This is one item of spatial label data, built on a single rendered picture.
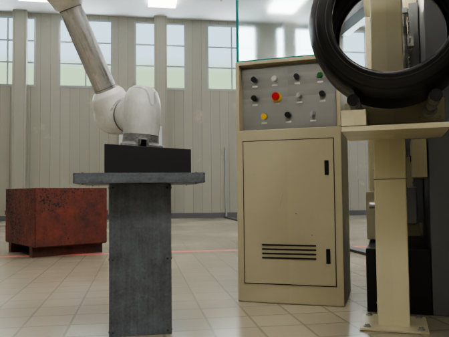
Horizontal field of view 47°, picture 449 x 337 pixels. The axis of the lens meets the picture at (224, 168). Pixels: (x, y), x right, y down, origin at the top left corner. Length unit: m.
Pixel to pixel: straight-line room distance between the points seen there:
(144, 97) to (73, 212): 3.03
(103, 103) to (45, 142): 10.30
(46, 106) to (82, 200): 7.73
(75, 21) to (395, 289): 1.76
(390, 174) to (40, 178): 10.88
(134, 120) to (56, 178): 10.39
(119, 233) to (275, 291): 0.97
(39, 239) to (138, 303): 2.94
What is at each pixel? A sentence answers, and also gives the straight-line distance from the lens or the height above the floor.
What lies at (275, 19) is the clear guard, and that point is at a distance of 2.89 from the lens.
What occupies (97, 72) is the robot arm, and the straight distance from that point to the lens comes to 2.38.
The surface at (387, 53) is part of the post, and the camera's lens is 2.37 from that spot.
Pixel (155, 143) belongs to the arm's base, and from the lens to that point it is 2.23.
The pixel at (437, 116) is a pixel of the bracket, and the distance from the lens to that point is 2.30.
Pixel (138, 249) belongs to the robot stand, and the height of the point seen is 0.35.
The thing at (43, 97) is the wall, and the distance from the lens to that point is 12.81.
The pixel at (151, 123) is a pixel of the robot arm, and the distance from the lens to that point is 2.22.
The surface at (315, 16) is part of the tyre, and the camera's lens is 2.02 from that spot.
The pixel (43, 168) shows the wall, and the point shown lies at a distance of 12.62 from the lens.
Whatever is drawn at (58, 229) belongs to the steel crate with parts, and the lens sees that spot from 5.09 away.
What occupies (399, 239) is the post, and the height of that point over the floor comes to 0.37.
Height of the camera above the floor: 0.56
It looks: 3 degrees up
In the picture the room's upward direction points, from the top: 1 degrees counter-clockwise
